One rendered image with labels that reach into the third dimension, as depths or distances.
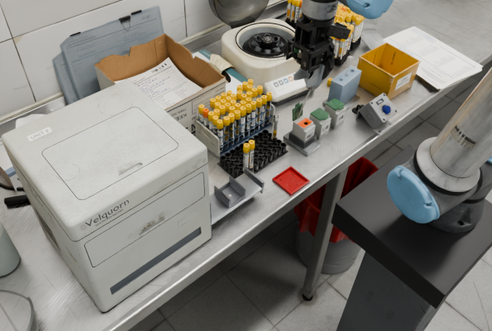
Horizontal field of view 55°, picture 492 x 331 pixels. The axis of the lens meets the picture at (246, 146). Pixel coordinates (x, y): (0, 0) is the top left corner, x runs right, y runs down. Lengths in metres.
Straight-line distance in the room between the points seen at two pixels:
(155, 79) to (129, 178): 0.64
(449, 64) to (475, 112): 0.95
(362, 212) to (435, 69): 0.73
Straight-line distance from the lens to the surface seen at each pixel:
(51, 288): 1.10
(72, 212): 0.81
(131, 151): 0.88
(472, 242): 1.15
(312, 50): 1.06
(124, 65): 1.44
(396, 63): 1.60
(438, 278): 1.07
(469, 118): 0.80
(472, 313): 2.21
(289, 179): 1.22
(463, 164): 0.86
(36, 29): 1.35
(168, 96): 1.37
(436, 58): 1.75
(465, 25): 2.02
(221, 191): 1.10
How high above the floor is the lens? 1.79
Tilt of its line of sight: 45 degrees down
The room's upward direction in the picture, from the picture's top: 2 degrees clockwise
